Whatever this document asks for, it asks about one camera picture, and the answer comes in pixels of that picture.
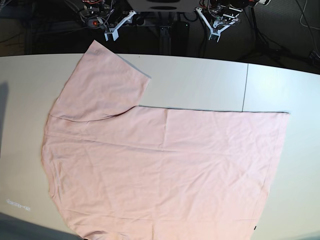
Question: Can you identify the black power adapter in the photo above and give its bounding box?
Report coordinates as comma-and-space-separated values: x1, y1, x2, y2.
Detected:
171, 21, 190, 38

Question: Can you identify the aluminium table leg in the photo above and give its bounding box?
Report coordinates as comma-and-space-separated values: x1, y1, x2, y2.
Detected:
159, 27, 171, 56

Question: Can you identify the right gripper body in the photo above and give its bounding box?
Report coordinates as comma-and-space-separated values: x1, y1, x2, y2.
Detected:
127, 10, 145, 25

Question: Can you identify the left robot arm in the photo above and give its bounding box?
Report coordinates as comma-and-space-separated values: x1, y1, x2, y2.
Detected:
194, 0, 270, 42

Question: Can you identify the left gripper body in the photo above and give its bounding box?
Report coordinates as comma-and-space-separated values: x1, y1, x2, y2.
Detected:
212, 11, 240, 27

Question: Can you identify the grey box under table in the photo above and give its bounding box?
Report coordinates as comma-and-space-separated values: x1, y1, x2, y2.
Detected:
127, 0, 200, 13

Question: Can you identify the pink T-shirt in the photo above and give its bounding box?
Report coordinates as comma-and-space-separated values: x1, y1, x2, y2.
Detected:
41, 41, 290, 240

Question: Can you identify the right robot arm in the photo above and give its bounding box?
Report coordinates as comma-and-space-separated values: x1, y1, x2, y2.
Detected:
64, 0, 145, 41

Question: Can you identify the white sticker label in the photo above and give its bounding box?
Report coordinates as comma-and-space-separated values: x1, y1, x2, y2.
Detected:
6, 198, 31, 212

